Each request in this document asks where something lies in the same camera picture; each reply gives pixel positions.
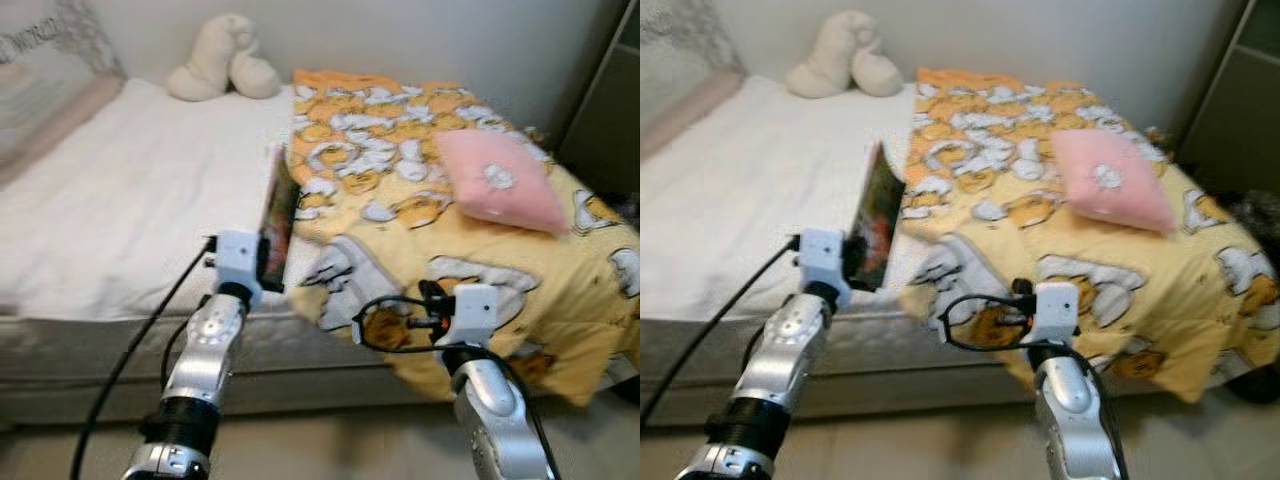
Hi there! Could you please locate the dark green red book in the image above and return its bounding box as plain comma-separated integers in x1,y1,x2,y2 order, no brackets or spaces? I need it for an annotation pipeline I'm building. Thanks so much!
256,146,303,294
848,140,908,293

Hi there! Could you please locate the yellow egg cartoon blanket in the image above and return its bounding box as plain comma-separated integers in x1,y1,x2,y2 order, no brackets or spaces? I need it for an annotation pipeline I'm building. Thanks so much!
285,68,641,409
898,65,1280,406

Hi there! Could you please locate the pink pillow with egg print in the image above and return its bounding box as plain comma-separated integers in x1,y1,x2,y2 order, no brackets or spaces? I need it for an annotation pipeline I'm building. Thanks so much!
433,128,571,237
1050,128,1179,237

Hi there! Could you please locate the white bed sheet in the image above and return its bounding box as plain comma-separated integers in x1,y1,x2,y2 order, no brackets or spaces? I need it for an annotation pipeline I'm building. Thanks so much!
0,78,311,321
640,75,926,311

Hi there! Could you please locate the grey bed base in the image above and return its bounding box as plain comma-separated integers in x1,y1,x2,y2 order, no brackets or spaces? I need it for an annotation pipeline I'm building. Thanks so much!
0,300,641,426
640,290,1280,426

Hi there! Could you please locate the beige plush pillow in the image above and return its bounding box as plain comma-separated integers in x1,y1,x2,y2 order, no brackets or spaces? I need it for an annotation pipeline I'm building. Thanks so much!
785,10,906,101
165,12,284,103

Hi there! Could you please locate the grey sliding wardrobe door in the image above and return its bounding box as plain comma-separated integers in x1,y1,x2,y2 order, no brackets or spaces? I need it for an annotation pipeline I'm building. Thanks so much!
555,0,641,196
1175,0,1280,196

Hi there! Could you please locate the black bin with plastic bag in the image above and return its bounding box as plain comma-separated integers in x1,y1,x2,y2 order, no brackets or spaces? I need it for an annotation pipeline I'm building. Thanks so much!
1215,185,1280,261

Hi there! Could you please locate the grey mesh bed bumper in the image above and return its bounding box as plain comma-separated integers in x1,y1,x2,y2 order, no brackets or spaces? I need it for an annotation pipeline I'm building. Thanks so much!
640,0,746,161
0,0,126,186

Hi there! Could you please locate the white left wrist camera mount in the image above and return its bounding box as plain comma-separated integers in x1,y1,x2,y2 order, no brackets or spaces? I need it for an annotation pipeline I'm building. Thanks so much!
213,230,266,298
797,227,851,294

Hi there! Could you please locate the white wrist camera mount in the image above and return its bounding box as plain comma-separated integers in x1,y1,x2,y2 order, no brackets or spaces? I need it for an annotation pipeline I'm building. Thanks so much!
213,230,266,298
445,285,499,349
1030,282,1081,346
797,227,851,294

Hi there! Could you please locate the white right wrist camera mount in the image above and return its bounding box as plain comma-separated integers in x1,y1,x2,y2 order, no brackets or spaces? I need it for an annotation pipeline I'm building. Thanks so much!
1030,282,1081,346
445,285,499,349

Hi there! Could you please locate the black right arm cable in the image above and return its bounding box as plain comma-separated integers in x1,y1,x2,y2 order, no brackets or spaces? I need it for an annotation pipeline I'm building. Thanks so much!
937,292,1131,480
352,293,553,473

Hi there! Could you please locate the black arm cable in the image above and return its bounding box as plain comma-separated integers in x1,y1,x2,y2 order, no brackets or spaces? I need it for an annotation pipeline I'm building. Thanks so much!
640,235,801,426
937,292,1131,480
352,293,553,473
70,237,216,480

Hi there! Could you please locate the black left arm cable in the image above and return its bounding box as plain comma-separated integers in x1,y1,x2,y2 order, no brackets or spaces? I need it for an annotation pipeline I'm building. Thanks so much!
640,235,801,426
70,237,216,480

